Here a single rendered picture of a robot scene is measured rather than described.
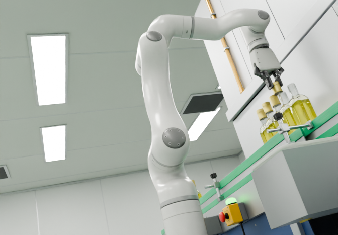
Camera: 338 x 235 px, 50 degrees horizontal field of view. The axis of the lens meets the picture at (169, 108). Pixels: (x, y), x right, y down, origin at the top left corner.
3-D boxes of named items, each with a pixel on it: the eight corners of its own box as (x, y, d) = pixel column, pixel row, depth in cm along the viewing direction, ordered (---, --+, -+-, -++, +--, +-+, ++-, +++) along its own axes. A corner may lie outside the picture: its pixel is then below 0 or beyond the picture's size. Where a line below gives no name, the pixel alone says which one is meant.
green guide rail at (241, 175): (292, 151, 115) (283, 129, 119) (290, 152, 115) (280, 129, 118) (164, 242, 263) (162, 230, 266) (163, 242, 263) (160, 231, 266)
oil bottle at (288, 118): (321, 153, 125) (297, 99, 134) (308, 155, 123) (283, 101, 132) (312, 158, 130) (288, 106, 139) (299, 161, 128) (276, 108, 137)
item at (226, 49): (246, 90, 189) (206, -10, 220) (241, 91, 188) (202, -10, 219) (244, 94, 192) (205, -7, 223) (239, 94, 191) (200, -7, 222)
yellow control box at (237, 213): (249, 220, 139) (243, 201, 143) (233, 224, 137) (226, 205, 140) (242, 224, 145) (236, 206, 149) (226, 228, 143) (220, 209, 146)
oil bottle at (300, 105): (332, 146, 120) (306, 91, 129) (319, 148, 118) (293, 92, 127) (322, 152, 125) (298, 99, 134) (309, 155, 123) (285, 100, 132)
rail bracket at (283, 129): (322, 142, 114) (306, 107, 120) (277, 150, 109) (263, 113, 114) (317, 146, 117) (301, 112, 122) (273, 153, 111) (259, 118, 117)
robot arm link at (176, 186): (163, 204, 102) (149, 128, 113) (155, 218, 118) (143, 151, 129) (203, 197, 105) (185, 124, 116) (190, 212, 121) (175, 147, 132)
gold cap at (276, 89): (284, 90, 136) (280, 80, 138) (276, 91, 135) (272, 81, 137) (280, 95, 139) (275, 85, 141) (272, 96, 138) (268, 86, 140)
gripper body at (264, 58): (265, 53, 151) (275, 76, 146) (244, 55, 147) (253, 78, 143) (274, 42, 144) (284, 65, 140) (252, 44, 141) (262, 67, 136)
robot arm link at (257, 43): (262, 50, 152) (265, 56, 151) (244, 51, 149) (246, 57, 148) (271, 37, 145) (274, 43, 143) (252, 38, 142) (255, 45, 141)
